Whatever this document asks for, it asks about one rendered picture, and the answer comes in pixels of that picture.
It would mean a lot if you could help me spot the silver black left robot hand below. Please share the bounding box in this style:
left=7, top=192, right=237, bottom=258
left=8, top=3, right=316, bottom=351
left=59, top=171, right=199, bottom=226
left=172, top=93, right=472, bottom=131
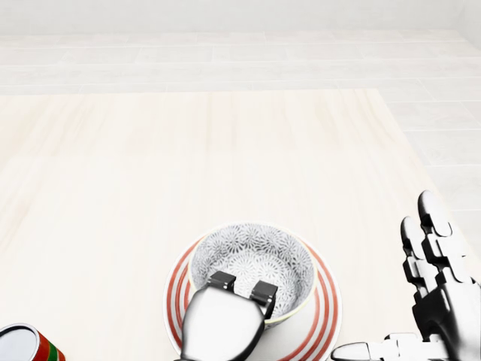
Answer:
left=179, top=270, right=279, bottom=361

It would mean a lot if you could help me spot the patterned black white bowl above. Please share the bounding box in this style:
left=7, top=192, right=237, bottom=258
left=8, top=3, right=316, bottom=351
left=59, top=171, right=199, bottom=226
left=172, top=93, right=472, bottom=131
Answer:
left=187, top=221, right=319, bottom=330

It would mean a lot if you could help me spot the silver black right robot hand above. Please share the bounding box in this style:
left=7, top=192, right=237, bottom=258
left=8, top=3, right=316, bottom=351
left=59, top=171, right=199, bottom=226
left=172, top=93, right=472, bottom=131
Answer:
left=330, top=190, right=481, bottom=361

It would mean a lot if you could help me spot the white plate with red rings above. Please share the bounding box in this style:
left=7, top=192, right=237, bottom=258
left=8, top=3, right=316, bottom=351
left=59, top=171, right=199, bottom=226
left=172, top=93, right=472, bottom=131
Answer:
left=162, top=235, right=343, bottom=361

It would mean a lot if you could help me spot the red green striped tin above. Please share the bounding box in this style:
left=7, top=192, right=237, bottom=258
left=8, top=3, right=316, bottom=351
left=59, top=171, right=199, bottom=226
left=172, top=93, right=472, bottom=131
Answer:
left=0, top=322, right=66, bottom=361

